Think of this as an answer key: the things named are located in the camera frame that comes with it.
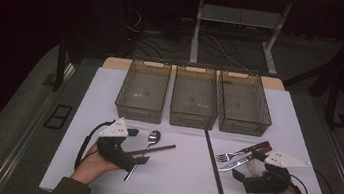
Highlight fork with brown handle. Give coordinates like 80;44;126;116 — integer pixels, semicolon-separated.
214;133;272;169

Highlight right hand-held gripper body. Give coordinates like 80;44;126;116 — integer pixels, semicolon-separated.
242;147;313;194

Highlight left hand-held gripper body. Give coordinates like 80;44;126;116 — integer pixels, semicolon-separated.
93;114;145;174

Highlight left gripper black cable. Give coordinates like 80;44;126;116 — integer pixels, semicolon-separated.
73;115;116;174

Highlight translucent grey plastic bin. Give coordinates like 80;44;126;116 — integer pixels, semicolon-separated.
167;61;224;132
211;67;279;139
112;55;174;126

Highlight black upright stand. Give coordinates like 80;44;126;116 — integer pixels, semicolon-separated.
322;80;344;133
51;33;71;94

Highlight tangle of black floor cables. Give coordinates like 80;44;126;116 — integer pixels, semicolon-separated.
119;6;196;65

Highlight white floor cable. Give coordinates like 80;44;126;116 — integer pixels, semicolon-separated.
203;33;253;72

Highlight person's left hand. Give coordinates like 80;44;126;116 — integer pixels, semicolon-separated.
69;139;124;190

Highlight black rectangular floor frame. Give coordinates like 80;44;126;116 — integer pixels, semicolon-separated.
43;102;74;132

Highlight silver metal spoon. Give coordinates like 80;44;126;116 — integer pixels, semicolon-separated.
123;126;163;186

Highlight white desk with metal legs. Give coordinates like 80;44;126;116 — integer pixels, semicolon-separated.
176;0;343;85

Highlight brown wooden chopstick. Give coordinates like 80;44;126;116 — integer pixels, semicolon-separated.
125;139;177;163
125;138;177;162

